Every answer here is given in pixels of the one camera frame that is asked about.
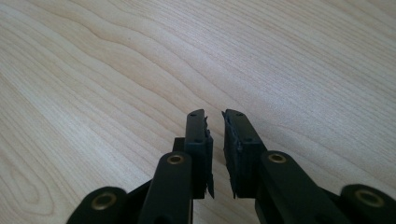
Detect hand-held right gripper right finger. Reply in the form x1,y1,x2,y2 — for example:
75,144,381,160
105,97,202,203
221,108,268,200

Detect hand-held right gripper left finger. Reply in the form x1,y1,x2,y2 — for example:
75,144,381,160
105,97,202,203
183,108,216,200

